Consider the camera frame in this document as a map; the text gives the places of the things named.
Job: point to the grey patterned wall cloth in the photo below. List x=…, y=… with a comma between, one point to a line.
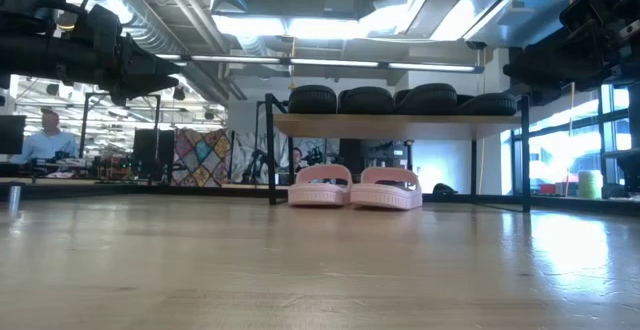
x=239, y=155

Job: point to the dark rounded lump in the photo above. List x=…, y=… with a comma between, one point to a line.
x=445, y=189

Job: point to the silver table post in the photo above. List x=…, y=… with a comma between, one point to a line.
x=14, y=200

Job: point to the pink rubber slide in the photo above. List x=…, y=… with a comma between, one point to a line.
x=385, y=197
x=320, y=195

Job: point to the black rubber slide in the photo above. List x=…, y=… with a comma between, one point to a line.
x=490, y=105
x=367, y=102
x=312, y=101
x=430, y=101

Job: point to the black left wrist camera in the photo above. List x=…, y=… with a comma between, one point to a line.
x=105, y=20

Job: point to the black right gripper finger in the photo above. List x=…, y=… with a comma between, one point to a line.
x=540, y=67
x=536, y=94

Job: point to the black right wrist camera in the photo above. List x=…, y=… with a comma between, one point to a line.
x=580, y=15

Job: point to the grey equipment cart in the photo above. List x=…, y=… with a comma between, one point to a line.
x=385, y=155

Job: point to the black monitor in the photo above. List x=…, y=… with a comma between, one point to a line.
x=12, y=135

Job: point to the person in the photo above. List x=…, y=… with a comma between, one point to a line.
x=298, y=159
x=47, y=145

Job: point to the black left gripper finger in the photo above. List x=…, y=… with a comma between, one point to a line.
x=150, y=85
x=162, y=69

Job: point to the yellow-green roll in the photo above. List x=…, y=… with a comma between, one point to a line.
x=590, y=185

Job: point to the wooden shelf with black frame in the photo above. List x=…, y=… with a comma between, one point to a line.
x=400, y=126

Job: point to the long linear ceiling light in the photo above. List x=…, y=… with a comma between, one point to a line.
x=325, y=62

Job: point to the black aluminium table frame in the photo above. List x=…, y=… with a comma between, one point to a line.
x=150, y=189

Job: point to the black metal stand frame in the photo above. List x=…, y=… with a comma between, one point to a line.
x=83, y=125

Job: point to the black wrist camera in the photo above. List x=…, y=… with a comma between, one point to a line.
x=580, y=15
x=105, y=20

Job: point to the black background robot arm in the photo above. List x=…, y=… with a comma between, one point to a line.
x=320, y=156
x=256, y=166

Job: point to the colourful patchwork quilt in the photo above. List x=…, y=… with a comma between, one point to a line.
x=200, y=160

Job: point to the black partition panel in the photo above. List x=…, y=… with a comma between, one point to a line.
x=152, y=152

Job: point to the red box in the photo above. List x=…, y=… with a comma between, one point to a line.
x=547, y=190

